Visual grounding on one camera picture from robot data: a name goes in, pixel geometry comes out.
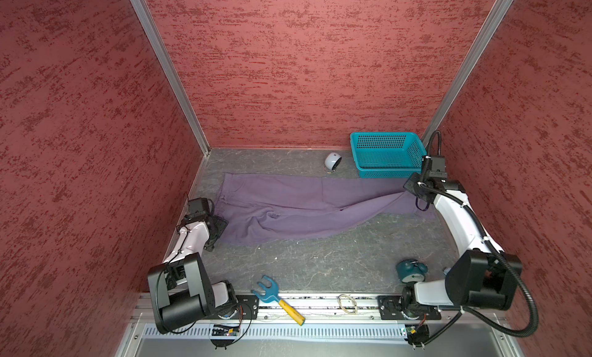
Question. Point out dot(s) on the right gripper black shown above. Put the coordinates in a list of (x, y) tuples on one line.
[(408, 185)]

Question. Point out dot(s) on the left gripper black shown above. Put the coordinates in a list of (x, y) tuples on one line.
[(221, 224)]

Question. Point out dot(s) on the purple trousers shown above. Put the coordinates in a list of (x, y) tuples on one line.
[(267, 207)]

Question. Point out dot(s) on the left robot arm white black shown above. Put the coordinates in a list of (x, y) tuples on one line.
[(181, 292)]

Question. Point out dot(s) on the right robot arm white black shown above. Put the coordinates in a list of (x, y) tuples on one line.
[(478, 279)]

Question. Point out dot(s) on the teal plastic basket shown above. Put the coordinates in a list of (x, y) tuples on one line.
[(387, 155)]

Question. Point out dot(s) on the white round mug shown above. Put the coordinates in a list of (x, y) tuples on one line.
[(332, 161)]

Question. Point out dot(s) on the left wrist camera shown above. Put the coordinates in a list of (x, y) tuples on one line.
[(199, 208)]

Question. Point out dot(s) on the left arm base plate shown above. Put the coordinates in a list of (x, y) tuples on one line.
[(246, 307)]

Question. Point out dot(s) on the blue fork tool yellow handle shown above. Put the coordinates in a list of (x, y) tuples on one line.
[(270, 293)]

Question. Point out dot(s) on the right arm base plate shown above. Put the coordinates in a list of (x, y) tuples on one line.
[(395, 307)]

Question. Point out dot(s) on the aluminium frame rail front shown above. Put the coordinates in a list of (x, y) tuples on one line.
[(318, 307)]

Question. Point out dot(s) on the white slotted cable duct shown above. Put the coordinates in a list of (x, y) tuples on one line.
[(324, 333)]

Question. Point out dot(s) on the left aluminium corner post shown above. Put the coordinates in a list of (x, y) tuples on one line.
[(150, 29)]

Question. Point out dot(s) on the aluminium corner post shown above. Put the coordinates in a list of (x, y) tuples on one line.
[(486, 32), (150, 29)]

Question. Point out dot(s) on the right aluminium corner post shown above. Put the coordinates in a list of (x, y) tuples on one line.
[(486, 32)]

